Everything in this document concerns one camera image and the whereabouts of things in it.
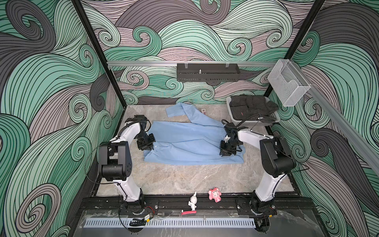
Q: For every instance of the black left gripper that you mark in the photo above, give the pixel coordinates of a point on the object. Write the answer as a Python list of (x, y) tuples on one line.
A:
[(147, 146)]

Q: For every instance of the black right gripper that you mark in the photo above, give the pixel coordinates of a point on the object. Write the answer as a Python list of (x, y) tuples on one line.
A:
[(223, 150)]

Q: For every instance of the light blue long sleeve shirt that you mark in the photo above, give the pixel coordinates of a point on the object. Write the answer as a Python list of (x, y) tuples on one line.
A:
[(192, 143)]

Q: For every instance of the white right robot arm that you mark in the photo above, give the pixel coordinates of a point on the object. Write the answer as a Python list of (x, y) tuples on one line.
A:
[(276, 158)]

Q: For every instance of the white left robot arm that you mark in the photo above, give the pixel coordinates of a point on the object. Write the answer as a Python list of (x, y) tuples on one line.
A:
[(115, 161)]

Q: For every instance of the white plastic laundry basket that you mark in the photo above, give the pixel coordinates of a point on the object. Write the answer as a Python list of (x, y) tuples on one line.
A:
[(260, 120)]

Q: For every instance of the dark grey folded shirt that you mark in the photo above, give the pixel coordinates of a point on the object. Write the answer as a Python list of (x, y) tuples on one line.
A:
[(244, 106)]

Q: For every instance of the pink pig toy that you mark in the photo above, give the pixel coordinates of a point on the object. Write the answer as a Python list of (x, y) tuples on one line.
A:
[(215, 194)]

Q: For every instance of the white figurine toy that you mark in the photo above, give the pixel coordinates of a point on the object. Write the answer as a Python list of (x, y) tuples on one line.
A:
[(193, 201)]

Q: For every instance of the pink flat stick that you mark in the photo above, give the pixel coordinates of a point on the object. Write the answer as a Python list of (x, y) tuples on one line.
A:
[(188, 213)]

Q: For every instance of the black corner frame post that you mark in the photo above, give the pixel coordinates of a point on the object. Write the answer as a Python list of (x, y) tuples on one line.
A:
[(99, 52)]

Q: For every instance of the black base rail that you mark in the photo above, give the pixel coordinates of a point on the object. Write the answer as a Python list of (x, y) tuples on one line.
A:
[(163, 205)]

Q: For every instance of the black perforated wall tray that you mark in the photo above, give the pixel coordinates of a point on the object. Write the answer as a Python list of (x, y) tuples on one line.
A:
[(209, 73)]

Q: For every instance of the aluminium back rail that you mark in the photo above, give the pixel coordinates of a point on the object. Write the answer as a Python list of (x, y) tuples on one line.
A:
[(150, 63)]

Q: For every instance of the aluminium rail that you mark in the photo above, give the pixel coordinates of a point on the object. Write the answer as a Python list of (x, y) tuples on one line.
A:
[(347, 107), (150, 63)]

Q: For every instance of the clear plastic wall bin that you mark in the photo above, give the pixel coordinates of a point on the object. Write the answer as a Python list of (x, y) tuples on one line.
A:
[(288, 82)]

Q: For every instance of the white slotted cable duct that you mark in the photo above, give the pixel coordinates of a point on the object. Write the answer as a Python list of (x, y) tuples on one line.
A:
[(190, 222)]

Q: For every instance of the aluminium right rail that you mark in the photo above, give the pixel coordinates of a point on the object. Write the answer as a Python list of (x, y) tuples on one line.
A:
[(347, 107)]

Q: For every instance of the black right corner post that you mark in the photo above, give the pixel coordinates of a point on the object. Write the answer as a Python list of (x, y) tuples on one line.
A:
[(292, 38)]

